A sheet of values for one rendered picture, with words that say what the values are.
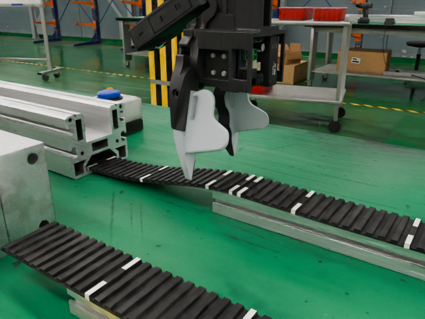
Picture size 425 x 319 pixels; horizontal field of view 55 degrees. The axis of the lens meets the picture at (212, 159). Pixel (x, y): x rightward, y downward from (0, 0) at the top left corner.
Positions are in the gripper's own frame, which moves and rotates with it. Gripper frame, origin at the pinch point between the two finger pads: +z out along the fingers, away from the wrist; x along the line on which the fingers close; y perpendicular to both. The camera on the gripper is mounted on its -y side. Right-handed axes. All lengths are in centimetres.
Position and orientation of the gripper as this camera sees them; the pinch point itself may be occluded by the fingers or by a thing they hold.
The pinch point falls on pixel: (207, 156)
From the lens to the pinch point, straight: 45.7
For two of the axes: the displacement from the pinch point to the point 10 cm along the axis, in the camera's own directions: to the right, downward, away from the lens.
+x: 5.6, -3.0, 7.7
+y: 8.3, 2.0, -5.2
